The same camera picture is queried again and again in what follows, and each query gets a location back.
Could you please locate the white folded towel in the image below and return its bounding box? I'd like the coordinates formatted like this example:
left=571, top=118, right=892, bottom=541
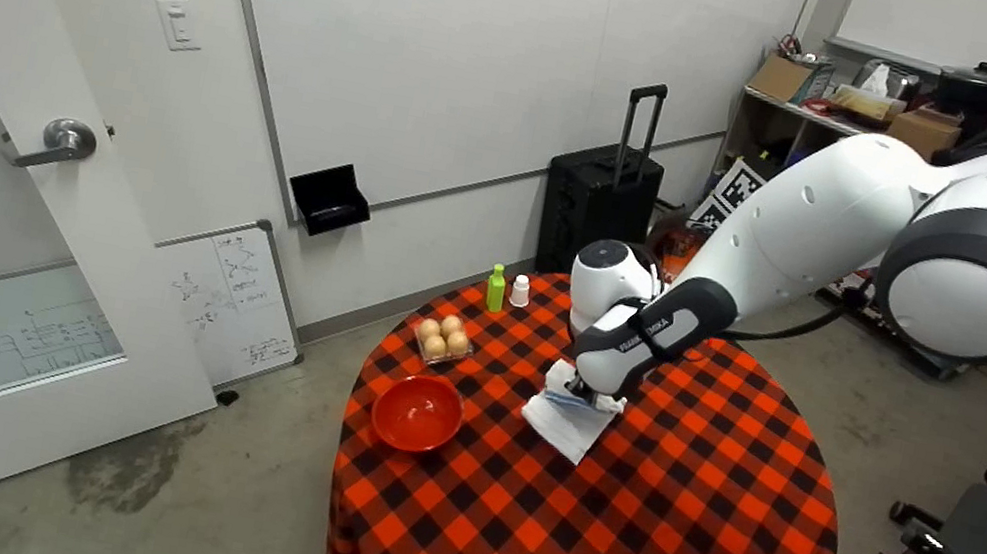
left=513, top=354, right=633, bottom=472

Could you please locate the green bottle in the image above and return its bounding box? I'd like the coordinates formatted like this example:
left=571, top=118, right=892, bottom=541
left=483, top=262, right=511, bottom=315

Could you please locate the clear tray of eggs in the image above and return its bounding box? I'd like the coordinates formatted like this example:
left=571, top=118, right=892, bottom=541
left=409, top=307, right=479, bottom=373

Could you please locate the black suitcase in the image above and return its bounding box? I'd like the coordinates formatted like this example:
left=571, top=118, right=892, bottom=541
left=531, top=67, right=680, bottom=292

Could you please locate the red bowl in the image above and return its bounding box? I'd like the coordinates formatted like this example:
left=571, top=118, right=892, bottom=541
left=364, top=366, right=471, bottom=461

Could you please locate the black and white marker board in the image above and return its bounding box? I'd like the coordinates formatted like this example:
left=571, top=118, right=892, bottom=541
left=687, top=150, right=773, bottom=244

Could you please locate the whiteboard with drawings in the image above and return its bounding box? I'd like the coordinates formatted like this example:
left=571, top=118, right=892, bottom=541
left=133, top=203, right=326, bottom=402

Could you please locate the red and black checkered tablecloth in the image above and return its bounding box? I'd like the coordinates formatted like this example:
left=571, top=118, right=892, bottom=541
left=318, top=241, right=882, bottom=554

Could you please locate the wooden shelf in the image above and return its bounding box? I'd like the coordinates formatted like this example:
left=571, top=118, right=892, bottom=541
left=705, top=81, right=899, bottom=246

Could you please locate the open cardboard box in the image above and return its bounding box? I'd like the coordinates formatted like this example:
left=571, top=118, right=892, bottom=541
left=746, top=47, right=837, bottom=111

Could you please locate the tissue box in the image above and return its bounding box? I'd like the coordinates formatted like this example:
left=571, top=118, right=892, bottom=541
left=829, top=56, right=913, bottom=127

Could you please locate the black cooking pot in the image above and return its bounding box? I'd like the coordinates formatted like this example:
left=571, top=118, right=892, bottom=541
left=929, top=53, right=987, bottom=125

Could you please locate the black wall tray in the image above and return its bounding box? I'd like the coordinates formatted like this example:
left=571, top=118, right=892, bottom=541
left=280, top=155, right=379, bottom=246

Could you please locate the wall light switch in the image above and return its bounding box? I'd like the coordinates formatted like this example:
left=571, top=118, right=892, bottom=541
left=147, top=0, right=210, bottom=57

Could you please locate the silver door handle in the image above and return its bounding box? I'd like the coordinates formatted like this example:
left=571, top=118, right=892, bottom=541
left=5, top=109, right=102, bottom=181

